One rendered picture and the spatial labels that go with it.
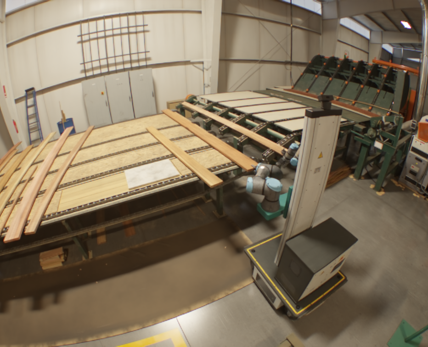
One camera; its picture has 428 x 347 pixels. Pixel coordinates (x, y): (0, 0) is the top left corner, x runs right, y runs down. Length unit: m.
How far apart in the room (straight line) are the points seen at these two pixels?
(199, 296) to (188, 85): 7.61
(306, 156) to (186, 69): 7.55
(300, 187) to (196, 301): 1.50
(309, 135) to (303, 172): 0.26
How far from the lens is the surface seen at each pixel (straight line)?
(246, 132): 3.36
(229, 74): 9.38
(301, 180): 1.45
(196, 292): 2.30
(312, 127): 1.32
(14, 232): 2.55
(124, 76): 7.40
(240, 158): 2.64
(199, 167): 2.43
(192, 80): 8.60
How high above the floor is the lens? 2.05
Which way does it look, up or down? 31 degrees down
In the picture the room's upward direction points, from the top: 2 degrees counter-clockwise
